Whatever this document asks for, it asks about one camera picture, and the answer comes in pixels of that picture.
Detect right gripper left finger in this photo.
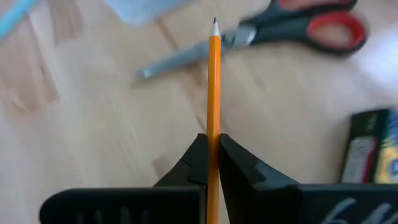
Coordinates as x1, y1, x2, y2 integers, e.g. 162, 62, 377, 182
39, 133, 209, 224

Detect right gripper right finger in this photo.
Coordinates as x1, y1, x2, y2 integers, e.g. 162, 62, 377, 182
218, 133, 398, 224

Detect orange pencil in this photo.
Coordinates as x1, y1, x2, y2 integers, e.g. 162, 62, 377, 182
206, 17, 222, 224

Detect yellow green crayon box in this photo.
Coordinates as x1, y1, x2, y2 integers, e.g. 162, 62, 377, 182
338, 108, 398, 185

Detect red black handled scissors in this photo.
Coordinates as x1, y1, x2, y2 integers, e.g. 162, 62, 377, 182
135, 0, 369, 80

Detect clear plastic pencil box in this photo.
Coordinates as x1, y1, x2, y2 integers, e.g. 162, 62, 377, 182
104, 0, 193, 26

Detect light blue pen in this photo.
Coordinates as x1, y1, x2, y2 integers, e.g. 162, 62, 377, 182
0, 0, 40, 40

